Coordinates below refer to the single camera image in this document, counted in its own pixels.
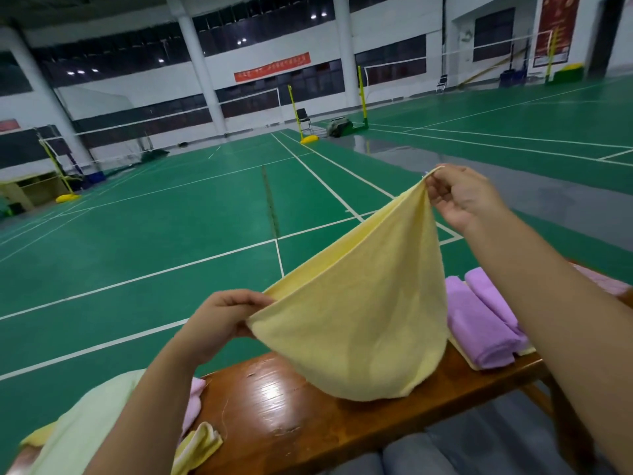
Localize person's right hand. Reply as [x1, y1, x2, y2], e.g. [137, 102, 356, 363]
[424, 164, 512, 238]

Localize person's left hand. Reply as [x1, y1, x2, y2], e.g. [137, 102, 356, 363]
[169, 288, 277, 371]

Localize light pink towel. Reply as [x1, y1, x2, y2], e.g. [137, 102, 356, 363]
[180, 375, 209, 437]
[572, 263, 633, 299]

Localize purple towel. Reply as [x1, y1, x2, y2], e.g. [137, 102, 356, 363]
[464, 266, 522, 334]
[443, 274, 530, 372]

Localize yellow white striped cloth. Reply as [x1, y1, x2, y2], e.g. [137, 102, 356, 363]
[169, 420, 226, 475]

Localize light green striped towel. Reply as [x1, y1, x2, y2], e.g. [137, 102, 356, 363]
[24, 367, 150, 475]

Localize person's left forearm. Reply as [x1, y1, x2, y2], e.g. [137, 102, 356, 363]
[83, 349, 201, 475]

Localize person's right forearm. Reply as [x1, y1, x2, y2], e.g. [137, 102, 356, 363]
[473, 214, 633, 475]

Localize person's grey trousers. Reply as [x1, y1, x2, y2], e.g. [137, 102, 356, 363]
[324, 391, 597, 475]

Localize brown wooden bench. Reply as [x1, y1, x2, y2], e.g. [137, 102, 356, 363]
[5, 282, 633, 475]

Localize black sports bag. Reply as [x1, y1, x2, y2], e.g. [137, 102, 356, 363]
[326, 116, 356, 139]

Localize badminton net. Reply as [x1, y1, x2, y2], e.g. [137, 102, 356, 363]
[73, 86, 294, 141]

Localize red wall poster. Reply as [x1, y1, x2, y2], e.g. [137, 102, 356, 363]
[534, 0, 583, 71]

